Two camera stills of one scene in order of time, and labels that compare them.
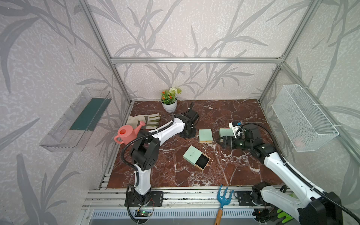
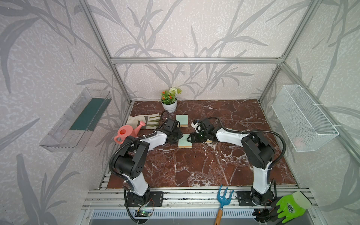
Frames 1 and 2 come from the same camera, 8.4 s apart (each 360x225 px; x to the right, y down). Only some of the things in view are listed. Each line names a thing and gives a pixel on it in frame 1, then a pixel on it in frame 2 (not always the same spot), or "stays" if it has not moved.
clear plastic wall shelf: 71,132 stays
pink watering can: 128,133 stays
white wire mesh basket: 306,124 stays
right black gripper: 221,144 to 192,138
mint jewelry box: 196,157 to 183,143
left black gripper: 194,130 to 180,135
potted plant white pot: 169,99 stays
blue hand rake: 222,200 stays
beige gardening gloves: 151,121 stays
